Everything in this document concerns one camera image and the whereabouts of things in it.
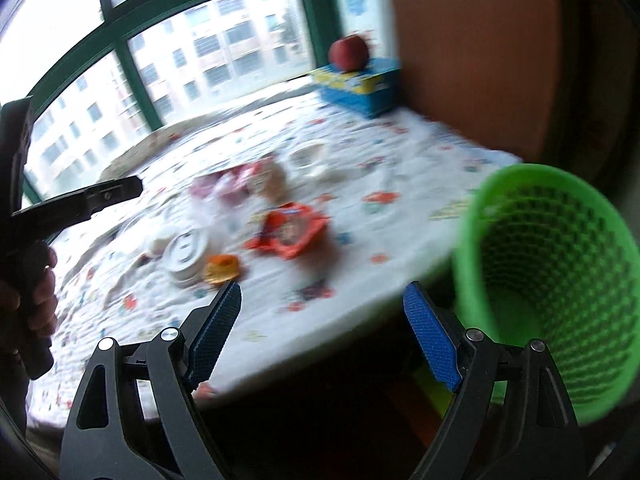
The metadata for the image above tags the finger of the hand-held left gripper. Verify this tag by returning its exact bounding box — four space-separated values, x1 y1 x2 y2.
11 175 144 239

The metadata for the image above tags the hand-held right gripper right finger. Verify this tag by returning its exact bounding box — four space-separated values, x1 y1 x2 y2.
403 281 581 480

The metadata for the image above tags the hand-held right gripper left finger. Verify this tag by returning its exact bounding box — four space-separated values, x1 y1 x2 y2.
59 280 242 480

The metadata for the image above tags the green plastic mesh basket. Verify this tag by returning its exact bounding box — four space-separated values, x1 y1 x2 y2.
452 164 640 426

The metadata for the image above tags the red white paper ball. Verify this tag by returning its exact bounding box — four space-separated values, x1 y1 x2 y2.
192 162 253 206

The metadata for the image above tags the person's left hand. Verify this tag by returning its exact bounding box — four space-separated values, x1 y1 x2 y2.
22 249 58 343

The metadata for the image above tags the small plastic cup orange label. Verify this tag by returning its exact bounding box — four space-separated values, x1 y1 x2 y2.
204 254 242 287

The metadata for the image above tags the white round plastic lid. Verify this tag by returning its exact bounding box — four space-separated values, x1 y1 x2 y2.
164 227 213 288

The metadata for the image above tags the white printed blanket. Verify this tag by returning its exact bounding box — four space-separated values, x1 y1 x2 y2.
22 77 523 428

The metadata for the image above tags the orange snack wrapper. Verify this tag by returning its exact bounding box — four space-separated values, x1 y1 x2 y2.
244 202 331 261

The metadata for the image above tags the white paper cup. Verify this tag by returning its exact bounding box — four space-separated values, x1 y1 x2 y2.
289 142 328 178

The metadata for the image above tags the beige apartment building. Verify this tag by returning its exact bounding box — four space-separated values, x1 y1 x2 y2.
25 0 311 196

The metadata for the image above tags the blue dotted tissue box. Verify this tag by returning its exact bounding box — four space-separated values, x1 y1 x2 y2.
310 57 403 118

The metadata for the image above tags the brown wooden panel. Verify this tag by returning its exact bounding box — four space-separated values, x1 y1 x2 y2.
385 0 581 161

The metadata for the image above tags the red apple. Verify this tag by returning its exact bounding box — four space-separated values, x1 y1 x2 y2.
328 34 371 72

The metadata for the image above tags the green window frame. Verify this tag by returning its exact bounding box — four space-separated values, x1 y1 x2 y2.
20 0 396 206

